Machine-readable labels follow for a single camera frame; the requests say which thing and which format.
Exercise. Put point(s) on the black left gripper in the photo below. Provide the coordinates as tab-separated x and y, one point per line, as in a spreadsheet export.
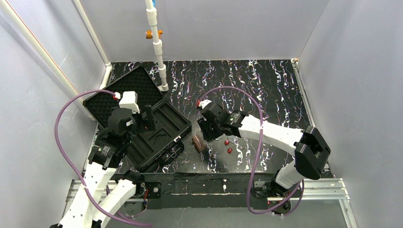
142	118

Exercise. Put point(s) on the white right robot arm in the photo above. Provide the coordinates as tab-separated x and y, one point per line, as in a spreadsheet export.
307	146

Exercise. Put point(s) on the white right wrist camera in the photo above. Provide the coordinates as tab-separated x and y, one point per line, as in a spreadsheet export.
202	104

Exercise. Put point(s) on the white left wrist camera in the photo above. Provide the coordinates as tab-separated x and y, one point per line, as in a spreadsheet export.
129	101

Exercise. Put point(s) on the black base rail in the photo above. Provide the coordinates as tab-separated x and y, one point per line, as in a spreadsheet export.
195	190

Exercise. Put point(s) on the white corner pipe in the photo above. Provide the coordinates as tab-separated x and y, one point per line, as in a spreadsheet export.
94	37

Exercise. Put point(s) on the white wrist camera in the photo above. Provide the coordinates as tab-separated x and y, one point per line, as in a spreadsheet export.
202	104
129	101

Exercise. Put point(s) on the black poker set case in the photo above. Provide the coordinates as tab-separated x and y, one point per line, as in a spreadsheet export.
150	149

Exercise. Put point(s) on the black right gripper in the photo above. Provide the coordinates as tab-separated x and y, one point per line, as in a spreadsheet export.
205	126

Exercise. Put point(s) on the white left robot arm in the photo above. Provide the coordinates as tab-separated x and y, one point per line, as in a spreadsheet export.
88	210

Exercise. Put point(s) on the white pvc pole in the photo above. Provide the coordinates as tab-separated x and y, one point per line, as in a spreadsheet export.
157	43

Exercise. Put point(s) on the brown poker chip stack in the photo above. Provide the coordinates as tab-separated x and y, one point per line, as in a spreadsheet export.
198	143

